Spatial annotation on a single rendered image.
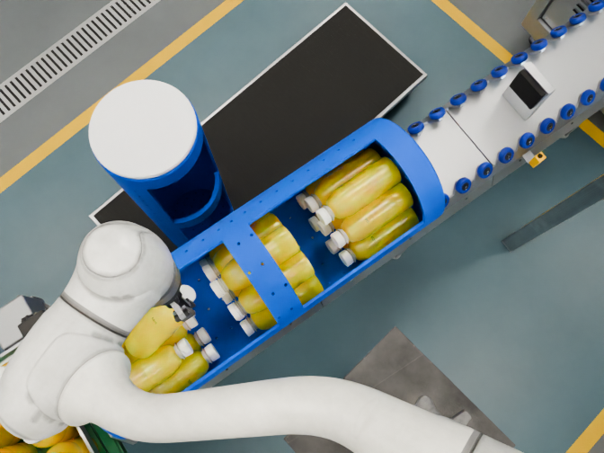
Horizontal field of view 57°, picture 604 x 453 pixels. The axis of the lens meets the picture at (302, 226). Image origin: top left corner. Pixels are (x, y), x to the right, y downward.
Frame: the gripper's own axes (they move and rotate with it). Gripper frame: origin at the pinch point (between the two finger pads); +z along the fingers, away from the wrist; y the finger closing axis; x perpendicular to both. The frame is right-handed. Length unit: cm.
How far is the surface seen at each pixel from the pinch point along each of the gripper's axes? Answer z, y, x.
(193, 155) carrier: 30, 36, -20
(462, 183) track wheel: 31, -10, -73
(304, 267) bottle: 14.9, -7.1, -24.6
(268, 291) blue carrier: 8.1, -7.9, -14.8
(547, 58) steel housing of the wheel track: 37, 6, -121
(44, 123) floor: 131, 132, 21
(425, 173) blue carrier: 7, -6, -57
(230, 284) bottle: 11.6, -1.5, -9.3
